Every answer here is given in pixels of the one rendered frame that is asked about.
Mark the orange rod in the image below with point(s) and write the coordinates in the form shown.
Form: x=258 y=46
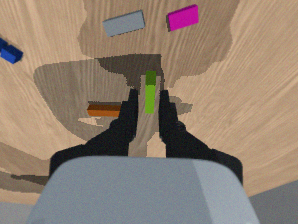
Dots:
x=104 y=110

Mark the magenta rectangular block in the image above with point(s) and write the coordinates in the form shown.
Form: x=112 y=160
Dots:
x=183 y=17

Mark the grey rectangular block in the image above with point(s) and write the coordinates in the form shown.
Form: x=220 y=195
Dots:
x=124 y=23

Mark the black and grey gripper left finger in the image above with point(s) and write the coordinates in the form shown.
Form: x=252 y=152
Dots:
x=108 y=143

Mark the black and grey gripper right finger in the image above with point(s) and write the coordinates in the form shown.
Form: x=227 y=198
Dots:
x=181 y=144

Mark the lime green rod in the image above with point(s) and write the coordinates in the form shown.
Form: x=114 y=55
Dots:
x=150 y=91

